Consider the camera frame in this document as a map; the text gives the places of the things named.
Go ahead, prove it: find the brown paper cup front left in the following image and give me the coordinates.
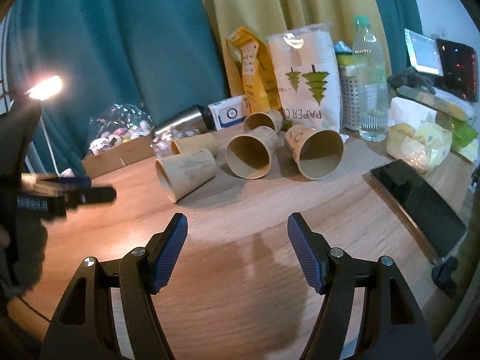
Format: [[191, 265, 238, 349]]
[[155, 149, 217, 203]]

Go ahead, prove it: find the brown paper cup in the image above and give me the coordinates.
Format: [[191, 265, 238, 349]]
[[171, 133, 221, 158], [155, 149, 217, 203], [284, 125, 344, 180], [243, 110, 283, 133], [225, 126, 278, 180]]

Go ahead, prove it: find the brown paper cup back left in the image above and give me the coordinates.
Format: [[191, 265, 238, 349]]
[[171, 133, 221, 158]]

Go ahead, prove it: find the brown paper cup right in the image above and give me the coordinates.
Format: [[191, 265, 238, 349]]
[[284, 125, 344, 180]]

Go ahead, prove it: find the brown paper cup back centre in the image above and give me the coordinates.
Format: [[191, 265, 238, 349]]
[[243, 110, 283, 133]]

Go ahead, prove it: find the cardboard box with trinkets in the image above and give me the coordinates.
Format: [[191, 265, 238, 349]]
[[81, 136, 154, 179]]

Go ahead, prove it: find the black tablet on table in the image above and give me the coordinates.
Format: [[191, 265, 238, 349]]
[[369, 159, 467, 265]]

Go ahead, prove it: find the bright desk lamp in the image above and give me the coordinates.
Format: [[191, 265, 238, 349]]
[[25, 76, 63, 102]]

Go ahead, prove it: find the crinkled clear plastic bag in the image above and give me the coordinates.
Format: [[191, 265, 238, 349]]
[[87, 104, 154, 155]]

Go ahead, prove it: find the teal curtain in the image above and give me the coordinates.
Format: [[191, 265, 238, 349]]
[[7, 0, 229, 173]]

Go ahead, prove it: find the yellow plastic bag of items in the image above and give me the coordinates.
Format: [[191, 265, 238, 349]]
[[386, 122, 452, 173]]

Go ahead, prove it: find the stainless steel thermos flask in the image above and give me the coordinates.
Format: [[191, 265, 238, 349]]
[[152, 105, 215, 137]]

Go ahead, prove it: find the green plastic folder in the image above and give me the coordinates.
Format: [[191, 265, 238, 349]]
[[435, 111, 479, 150]]

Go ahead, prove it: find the small white blue box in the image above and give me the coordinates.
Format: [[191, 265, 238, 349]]
[[208, 95, 250, 131]]

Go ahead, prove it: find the perforated metal utensil holder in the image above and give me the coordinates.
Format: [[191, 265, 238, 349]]
[[338, 65, 360, 131]]

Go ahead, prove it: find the yellow paper bag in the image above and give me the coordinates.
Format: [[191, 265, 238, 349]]
[[228, 27, 281, 112]]

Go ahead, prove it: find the clear plastic water bottle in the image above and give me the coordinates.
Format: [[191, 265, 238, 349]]
[[352, 16, 388, 142]]

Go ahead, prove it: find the black pc case with lights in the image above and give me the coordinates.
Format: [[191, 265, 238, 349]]
[[436, 38, 479, 103]]

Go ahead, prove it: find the computer monitor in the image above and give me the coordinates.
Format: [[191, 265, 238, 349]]
[[404, 28, 443, 77]]

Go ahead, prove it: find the pack of white paper cups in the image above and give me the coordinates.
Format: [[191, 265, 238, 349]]
[[268, 23, 342, 132]]

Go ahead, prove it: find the yellow curtain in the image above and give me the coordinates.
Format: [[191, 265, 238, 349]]
[[202, 0, 388, 96]]

